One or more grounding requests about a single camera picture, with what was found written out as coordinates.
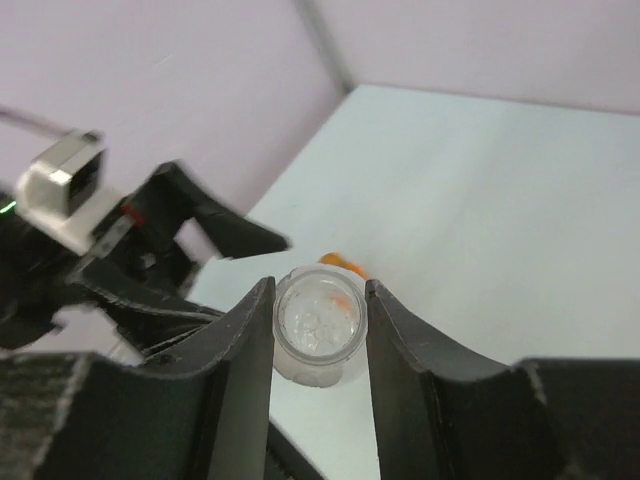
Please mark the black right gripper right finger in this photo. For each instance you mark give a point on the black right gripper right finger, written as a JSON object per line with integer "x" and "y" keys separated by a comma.
{"x": 443, "y": 411}

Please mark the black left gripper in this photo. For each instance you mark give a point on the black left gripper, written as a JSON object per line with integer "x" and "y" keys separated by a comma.
{"x": 138, "y": 273}

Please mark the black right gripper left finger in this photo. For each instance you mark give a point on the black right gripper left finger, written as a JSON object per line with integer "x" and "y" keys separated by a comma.
{"x": 199, "y": 410}

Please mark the clear water bottle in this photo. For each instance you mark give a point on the clear water bottle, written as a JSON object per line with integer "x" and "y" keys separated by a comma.
{"x": 320, "y": 326}

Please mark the orange juice bottle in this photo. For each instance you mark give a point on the orange juice bottle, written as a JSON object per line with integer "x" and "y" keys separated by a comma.
{"x": 335, "y": 259}

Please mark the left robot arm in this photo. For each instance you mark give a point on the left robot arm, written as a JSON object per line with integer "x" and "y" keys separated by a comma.
{"x": 37, "y": 280}

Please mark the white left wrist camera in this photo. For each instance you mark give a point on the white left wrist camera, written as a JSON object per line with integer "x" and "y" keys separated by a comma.
{"x": 61, "y": 193}

